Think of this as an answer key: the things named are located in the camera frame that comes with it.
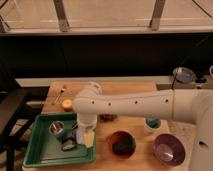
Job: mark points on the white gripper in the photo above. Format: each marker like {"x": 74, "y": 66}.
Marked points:
{"x": 86, "y": 123}

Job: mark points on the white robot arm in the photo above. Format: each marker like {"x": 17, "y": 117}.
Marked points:
{"x": 193, "y": 106}

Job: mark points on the bunch of dark grapes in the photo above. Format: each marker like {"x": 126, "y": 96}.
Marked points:
{"x": 108, "y": 117}

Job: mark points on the orange fruit toy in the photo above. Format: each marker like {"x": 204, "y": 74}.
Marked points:
{"x": 67, "y": 105}

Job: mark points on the small metal cup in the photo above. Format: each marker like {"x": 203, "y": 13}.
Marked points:
{"x": 56, "y": 128}

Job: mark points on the green plastic tray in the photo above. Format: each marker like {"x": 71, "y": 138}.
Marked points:
{"x": 45, "y": 150}

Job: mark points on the metal fork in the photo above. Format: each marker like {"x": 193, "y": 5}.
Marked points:
{"x": 62, "y": 90}

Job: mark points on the red transparent bowl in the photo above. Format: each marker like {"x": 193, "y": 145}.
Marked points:
{"x": 120, "y": 136}

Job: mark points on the green sponge in bowl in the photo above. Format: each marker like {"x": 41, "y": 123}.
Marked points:
{"x": 123, "y": 147}

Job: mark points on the white cup with blue ball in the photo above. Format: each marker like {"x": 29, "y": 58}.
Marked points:
{"x": 151, "y": 125}

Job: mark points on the black side table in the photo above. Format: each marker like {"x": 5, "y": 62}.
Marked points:
{"x": 12, "y": 108}

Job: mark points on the purple bowl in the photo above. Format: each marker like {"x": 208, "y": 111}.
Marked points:
{"x": 169, "y": 150}

